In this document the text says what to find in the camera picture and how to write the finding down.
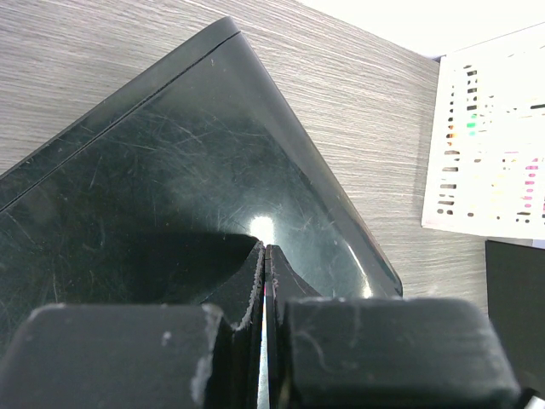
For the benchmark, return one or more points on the black lever arch binder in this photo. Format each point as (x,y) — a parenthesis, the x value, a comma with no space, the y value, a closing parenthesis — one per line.
(515,292)

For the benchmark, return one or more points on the white mesh file organizer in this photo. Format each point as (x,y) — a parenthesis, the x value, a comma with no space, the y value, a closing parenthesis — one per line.
(485,174)

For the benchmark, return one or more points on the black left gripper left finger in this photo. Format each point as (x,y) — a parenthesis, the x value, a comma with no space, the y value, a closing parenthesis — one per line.
(204,355)

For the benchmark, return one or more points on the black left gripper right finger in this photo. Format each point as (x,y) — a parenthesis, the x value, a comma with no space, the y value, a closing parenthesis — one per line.
(326,352)

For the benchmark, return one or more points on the black drawer cabinet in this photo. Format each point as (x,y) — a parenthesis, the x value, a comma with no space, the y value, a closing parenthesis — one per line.
(158,194)

